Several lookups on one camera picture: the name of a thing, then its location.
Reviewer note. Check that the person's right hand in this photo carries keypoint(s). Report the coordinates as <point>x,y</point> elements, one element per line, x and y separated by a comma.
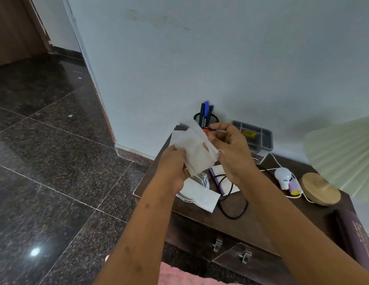
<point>235,157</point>

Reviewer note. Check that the person's left hand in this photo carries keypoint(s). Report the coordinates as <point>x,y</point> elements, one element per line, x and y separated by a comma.
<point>169,170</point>

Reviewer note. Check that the person's left fingers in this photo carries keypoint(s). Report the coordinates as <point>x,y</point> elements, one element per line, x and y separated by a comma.
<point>178,150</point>

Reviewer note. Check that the white tissue paper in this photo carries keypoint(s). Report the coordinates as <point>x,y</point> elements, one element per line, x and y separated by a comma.
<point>196,151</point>

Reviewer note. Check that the person's left forearm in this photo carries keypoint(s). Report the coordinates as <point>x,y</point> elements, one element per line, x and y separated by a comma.
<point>137,240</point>

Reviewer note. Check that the person's right forearm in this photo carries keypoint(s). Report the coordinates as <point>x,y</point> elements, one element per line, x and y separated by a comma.
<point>300,234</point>

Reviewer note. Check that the clear glass ashtray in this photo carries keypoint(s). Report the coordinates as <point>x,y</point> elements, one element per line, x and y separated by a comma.
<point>199,186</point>

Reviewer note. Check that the black pen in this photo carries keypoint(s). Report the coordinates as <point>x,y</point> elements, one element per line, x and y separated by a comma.
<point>202,111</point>

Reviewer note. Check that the black mesh pen holder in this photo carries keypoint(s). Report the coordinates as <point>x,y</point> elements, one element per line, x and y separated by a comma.
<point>212,120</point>

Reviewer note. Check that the dark blue pen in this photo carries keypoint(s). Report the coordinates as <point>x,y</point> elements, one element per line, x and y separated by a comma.
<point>210,112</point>

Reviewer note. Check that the purple-edged notebook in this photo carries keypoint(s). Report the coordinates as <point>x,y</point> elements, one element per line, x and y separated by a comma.
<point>223,181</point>

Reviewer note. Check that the white paper sheet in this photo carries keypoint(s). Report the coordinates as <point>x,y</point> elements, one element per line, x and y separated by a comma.
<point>212,201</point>

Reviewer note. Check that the small white box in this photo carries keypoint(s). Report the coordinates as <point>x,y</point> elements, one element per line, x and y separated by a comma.
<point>259,157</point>

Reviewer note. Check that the grey compartment organizer tray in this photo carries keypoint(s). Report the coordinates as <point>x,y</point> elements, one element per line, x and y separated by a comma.
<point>260,136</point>

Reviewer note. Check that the dark wooden desk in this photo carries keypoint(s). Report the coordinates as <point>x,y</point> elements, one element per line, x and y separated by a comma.
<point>255,222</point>

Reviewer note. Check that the small white handheld device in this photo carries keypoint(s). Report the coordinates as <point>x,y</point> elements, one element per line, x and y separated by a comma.
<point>283,176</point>

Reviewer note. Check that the small purple cylinder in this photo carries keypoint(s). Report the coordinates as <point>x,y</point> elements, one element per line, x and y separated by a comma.
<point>295,186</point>

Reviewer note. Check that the pink clothing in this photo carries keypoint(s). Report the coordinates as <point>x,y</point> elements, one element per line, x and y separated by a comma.
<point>184,276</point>

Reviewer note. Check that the round wooden lamp base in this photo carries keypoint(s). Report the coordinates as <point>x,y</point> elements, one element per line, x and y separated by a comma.
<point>319,189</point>

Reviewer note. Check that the pale green pleated lampshade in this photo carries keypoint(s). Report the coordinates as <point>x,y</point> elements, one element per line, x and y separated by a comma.
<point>342,157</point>

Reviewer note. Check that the dark purple book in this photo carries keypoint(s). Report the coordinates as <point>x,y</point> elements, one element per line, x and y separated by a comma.
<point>355,237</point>

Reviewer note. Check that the brown wooden door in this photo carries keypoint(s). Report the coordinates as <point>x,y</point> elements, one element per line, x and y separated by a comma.
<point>15,29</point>

